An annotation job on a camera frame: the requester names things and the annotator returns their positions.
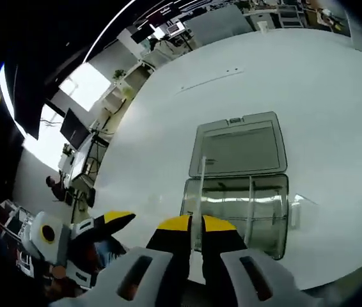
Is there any grey partition panel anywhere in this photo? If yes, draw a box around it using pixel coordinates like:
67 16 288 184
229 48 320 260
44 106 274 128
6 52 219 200
185 5 254 45

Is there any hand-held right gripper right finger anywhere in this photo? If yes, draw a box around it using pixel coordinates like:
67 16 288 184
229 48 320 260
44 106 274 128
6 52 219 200
201 214 327 307

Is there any person's blue jeans leg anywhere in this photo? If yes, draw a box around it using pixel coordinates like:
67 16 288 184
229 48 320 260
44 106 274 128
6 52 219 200
96 238 127 268

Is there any white counter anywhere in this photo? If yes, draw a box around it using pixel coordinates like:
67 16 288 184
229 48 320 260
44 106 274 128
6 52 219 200
102 59 153 111

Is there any black desktop monitor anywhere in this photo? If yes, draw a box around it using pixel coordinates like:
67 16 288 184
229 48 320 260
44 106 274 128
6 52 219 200
59 107 91 150

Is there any table cable slot cover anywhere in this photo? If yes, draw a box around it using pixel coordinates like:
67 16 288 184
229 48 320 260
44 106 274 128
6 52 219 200
175 67 245 94

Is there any black hanging monitor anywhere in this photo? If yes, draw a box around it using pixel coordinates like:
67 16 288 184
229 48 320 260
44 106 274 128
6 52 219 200
131 24 156 43

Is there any grey transparent guide fixture box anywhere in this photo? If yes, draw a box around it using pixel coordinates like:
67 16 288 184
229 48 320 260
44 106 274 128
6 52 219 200
179 110 290 260

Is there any storage shelf rack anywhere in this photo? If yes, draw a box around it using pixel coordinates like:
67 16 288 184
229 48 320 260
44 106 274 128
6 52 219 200
0 198 40 278

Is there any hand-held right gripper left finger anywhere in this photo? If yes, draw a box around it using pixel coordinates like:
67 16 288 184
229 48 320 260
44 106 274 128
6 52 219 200
50 214 192 307

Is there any person's left hand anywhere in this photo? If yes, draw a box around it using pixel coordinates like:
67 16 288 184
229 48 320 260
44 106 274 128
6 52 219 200
47 264 70 281

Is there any curved ceiling light strip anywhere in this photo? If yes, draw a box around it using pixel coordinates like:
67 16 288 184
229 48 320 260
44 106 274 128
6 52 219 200
83 0 137 61
0 62 28 138

